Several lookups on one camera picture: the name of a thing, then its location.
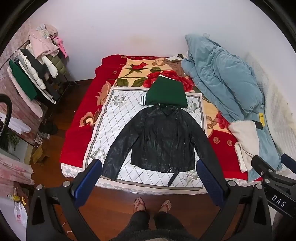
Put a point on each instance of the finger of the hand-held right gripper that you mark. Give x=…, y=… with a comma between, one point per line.
x=262, y=166
x=289, y=162

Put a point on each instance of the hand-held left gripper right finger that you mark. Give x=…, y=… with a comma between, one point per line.
x=208, y=178

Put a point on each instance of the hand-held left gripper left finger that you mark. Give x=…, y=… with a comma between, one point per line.
x=89, y=176

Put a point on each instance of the black leather jacket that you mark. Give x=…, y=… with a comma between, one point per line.
x=159, y=143

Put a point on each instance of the black metal clothes rack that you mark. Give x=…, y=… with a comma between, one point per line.
x=70, y=77

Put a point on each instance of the white fleece blanket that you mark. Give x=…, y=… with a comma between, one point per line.
x=245, y=139

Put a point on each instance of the red floral blanket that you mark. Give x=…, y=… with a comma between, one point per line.
x=78, y=129

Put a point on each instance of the yellow and black tag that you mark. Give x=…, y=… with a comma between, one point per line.
x=260, y=117

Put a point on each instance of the person's right foot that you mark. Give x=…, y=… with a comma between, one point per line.
x=165, y=206

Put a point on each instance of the person's foot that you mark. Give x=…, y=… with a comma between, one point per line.
x=165, y=206
x=140, y=205

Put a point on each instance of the cardboard box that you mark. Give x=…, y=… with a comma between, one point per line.
x=39, y=154

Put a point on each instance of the person's left foot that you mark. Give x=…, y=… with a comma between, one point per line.
x=140, y=205

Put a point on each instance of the white textured bedcover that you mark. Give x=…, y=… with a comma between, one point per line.
x=277, y=104

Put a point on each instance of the person's right leg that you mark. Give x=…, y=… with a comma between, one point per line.
x=168, y=223

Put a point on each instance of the person's leg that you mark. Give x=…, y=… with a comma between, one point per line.
x=168, y=223
x=136, y=222

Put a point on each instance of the black shoes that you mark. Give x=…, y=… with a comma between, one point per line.
x=48, y=128

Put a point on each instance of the person's left leg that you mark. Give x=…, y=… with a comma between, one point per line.
x=136, y=222

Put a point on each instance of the white diamond-pattern cloth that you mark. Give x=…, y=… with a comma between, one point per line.
x=124, y=115

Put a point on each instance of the pink patterned table cover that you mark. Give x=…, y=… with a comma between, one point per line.
x=13, y=169

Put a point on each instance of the small yellow packet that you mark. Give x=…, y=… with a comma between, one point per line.
x=15, y=197

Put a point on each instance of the white plastic bag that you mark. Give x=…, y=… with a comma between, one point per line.
x=20, y=215

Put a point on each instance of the green plant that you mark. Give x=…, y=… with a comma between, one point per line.
x=12, y=139

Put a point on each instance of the folded green sweater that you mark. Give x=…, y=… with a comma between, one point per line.
x=166, y=92

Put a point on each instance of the cream fleece garment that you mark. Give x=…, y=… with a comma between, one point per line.
x=25, y=102

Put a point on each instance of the blue duvet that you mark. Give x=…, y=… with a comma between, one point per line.
x=219, y=76

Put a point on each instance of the black curved tube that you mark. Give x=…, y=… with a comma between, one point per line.
x=8, y=111

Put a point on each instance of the olive puffer jacket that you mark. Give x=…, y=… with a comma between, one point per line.
x=57, y=63

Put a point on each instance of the hanging green garment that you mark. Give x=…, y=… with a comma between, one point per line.
x=22, y=78

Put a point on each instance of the hanging black garment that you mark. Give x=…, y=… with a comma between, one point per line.
x=37, y=64

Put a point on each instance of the white puffer jacket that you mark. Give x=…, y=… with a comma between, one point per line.
x=27, y=63

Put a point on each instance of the bright pink garment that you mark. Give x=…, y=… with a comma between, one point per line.
x=61, y=45

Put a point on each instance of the pale pink jacket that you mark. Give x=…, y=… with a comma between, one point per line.
x=42, y=42

